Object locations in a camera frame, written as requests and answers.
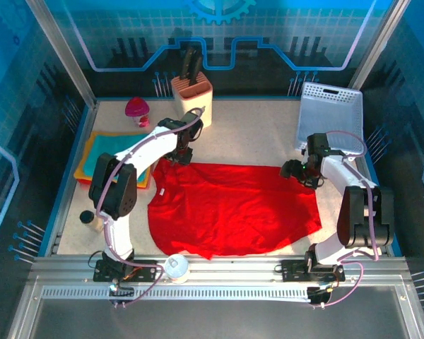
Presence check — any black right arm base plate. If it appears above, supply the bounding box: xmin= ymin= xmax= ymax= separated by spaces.
xmin=281 ymin=259 xmax=346 ymax=283

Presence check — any stack of folded towels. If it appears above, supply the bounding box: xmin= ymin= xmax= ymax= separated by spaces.
xmin=73 ymin=131 xmax=155 ymax=191

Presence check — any black handled knife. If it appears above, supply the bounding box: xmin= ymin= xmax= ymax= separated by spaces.
xmin=179 ymin=46 xmax=197 ymax=81
xmin=188 ymin=54 xmax=204 ymax=87

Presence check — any black lidded spice jar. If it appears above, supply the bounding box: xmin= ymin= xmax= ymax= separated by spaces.
xmin=79 ymin=210 xmax=105 ymax=234

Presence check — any aluminium rail frame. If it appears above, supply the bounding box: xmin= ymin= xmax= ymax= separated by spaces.
xmin=6 ymin=254 xmax=424 ymax=339

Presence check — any cream knife block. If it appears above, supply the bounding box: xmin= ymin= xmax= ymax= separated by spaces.
xmin=170 ymin=73 xmax=213 ymax=129

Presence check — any aluminium frame post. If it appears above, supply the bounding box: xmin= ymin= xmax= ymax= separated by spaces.
xmin=348 ymin=0 xmax=413 ymax=89
xmin=25 ymin=0 xmax=98 ymax=109

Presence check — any white perforated plastic basket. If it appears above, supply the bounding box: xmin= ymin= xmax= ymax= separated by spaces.
xmin=295 ymin=81 xmax=364 ymax=158

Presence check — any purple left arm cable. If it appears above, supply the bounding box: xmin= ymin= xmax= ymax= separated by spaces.
xmin=95 ymin=107 xmax=204 ymax=308

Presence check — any teal folded t-shirt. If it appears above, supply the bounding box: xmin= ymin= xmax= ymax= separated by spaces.
xmin=83 ymin=133 xmax=153 ymax=186

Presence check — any slotted grey cable duct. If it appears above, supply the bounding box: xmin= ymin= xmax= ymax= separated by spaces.
xmin=42 ymin=285 xmax=312 ymax=300

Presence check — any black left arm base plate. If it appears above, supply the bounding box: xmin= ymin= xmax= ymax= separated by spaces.
xmin=93 ymin=259 xmax=163 ymax=283

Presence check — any pink lidded cup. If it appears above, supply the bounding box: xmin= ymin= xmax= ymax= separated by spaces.
xmin=124 ymin=97 xmax=151 ymax=128

